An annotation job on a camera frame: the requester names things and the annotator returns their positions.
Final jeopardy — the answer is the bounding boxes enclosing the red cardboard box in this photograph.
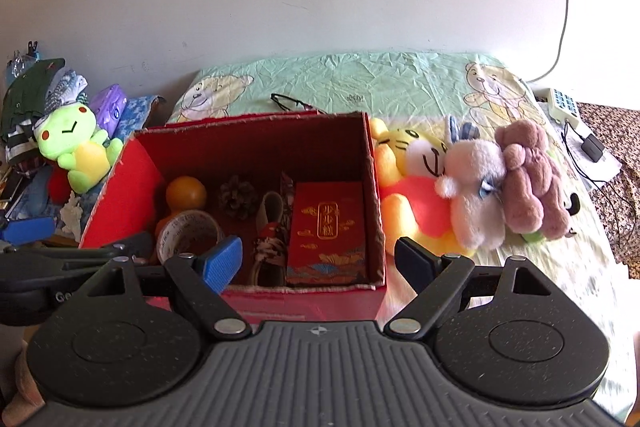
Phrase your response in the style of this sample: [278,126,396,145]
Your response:
[80,112,386,323]

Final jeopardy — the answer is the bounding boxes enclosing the blue checkered cloth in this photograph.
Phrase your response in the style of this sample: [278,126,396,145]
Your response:
[114,94,166,142]

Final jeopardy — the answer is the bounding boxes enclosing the white power strip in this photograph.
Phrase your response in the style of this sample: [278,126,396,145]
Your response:
[534,88,580,127]

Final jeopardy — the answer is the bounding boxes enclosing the yellow tiger plush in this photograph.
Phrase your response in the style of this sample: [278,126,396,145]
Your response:
[370,118,474,257]

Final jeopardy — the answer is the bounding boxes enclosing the purple pouch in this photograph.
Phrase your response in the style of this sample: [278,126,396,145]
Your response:
[89,83,128,138]

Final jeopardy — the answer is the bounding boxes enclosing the white bunny plush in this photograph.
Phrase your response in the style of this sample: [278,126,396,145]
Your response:
[435,116,506,251]

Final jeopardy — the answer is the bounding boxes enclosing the green bear print bedsheet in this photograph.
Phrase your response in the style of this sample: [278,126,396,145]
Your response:
[169,52,637,421]

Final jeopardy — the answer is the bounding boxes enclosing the blue white striped cloth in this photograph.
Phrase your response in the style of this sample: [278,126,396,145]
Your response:
[43,67,88,114]

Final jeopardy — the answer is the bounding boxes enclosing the orange gourd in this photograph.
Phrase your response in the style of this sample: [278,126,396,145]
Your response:
[154,176,207,236]

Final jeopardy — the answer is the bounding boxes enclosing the green frog plush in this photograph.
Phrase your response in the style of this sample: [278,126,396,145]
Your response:
[34,102,124,194]

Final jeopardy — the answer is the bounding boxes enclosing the black power adapter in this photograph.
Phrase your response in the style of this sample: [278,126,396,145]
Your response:
[580,133,605,162]

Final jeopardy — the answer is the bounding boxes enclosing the red gift envelope box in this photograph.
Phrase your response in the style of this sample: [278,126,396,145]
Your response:
[285,182,367,286]

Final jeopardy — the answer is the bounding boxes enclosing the dark green garment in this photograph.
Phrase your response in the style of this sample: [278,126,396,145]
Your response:
[1,58,65,144]

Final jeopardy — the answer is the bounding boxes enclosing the mauve teddy bear plush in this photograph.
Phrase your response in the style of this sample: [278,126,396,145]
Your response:
[495,119,570,241]

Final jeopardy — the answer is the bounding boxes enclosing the black eyeglasses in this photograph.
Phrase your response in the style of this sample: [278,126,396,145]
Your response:
[270,93,324,114]

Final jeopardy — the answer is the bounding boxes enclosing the pine cone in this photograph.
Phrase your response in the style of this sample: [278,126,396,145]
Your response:
[218,176,256,220]

